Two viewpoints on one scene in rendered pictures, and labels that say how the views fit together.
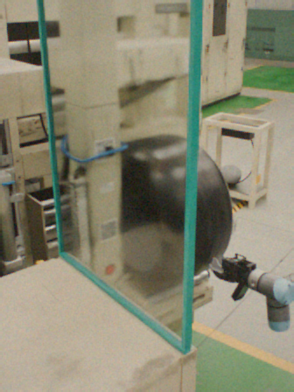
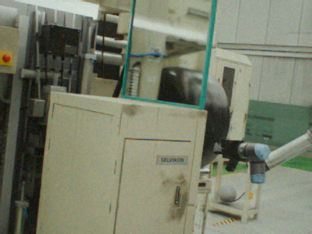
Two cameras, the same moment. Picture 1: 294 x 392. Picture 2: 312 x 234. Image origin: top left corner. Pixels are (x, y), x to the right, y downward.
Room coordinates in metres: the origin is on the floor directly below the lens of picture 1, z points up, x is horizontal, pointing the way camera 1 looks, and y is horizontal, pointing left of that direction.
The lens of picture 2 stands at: (-1.06, 0.09, 1.32)
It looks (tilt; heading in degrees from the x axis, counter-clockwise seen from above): 3 degrees down; 0
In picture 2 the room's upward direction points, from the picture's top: 7 degrees clockwise
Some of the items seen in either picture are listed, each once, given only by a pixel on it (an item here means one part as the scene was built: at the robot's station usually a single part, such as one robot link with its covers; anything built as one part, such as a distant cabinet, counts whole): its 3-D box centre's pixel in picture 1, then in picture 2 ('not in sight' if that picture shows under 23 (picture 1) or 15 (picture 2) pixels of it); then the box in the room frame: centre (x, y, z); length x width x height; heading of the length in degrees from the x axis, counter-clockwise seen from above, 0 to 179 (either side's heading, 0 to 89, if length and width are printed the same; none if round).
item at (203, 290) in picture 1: (173, 302); (182, 183); (1.64, -0.10, 0.83); 0.36 x 0.09 x 0.06; 128
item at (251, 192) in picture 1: (235, 159); (232, 180); (4.61, -0.88, 0.40); 0.60 x 0.35 x 0.80; 53
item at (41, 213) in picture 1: (57, 224); not in sight; (1.91, 0.39, 1.05); 0.20 x 0.15 x 0.30; 128
